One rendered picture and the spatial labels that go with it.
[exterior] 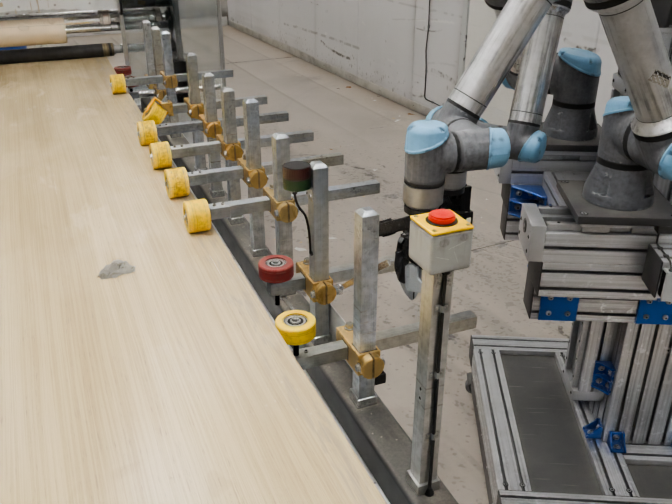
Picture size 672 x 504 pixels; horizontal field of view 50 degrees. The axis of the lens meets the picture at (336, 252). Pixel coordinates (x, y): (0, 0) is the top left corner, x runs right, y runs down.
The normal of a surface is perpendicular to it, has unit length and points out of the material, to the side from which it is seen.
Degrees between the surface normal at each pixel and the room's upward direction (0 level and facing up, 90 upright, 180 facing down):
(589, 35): 90
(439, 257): 90
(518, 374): 0
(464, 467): 0
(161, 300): 0
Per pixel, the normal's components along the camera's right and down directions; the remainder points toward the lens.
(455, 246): 0.38, 0.41
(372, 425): 0.00, -0.90
